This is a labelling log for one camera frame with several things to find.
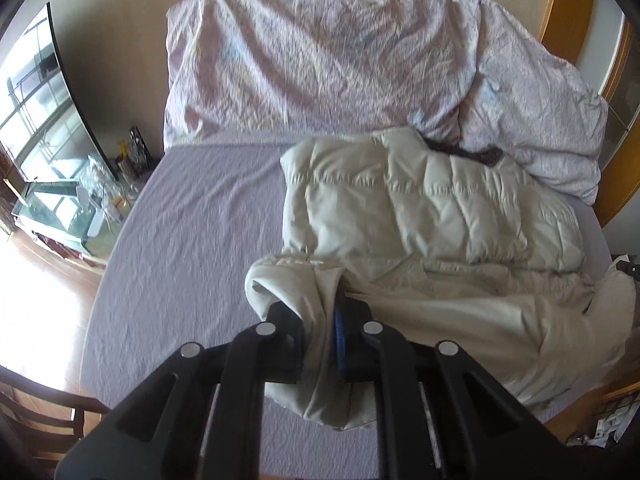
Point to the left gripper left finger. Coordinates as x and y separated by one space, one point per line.
199 414

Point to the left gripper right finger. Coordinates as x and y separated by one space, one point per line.
440 415

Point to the beige quilted down jacket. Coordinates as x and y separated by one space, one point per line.
439 247

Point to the wooden chair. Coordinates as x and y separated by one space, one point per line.
47 421

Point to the lavender bed sheet mattress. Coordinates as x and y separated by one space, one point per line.
178 271

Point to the glass side table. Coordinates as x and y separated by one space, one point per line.
63 212

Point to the bottles on nightstand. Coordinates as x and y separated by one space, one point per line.
134 159

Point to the large window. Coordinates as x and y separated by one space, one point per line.
43 130

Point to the pink floral duvet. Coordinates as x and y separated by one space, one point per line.
464 73

